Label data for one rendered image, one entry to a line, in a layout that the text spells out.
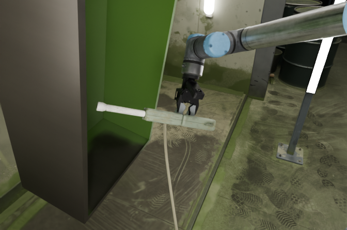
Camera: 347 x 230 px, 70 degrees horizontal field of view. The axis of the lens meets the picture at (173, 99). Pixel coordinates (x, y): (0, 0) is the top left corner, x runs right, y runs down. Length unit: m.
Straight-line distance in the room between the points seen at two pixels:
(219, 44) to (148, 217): 1.17
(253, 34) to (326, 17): 0.26
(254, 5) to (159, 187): 1.87
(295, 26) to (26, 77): 0.80
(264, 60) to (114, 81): 1.77
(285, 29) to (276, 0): 1.80
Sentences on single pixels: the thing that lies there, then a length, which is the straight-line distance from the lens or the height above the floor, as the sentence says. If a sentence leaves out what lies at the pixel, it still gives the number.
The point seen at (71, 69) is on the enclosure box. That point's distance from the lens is 0.69.
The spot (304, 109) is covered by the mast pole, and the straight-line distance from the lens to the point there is 2.07.
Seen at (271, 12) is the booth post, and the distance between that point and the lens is 2.67.
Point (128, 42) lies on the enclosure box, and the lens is 1.30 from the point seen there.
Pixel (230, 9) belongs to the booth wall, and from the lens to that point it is 2.73.
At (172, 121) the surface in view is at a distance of 0.96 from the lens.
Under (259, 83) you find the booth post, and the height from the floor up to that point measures 0.20.
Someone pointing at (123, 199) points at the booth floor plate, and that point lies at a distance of 1.81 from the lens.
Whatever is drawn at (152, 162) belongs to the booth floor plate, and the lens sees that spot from 2.01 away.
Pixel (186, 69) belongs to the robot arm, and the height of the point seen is 1.04.
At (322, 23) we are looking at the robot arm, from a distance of 0.78.
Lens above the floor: 1.46
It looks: 31 degrees down
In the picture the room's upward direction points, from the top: straight up
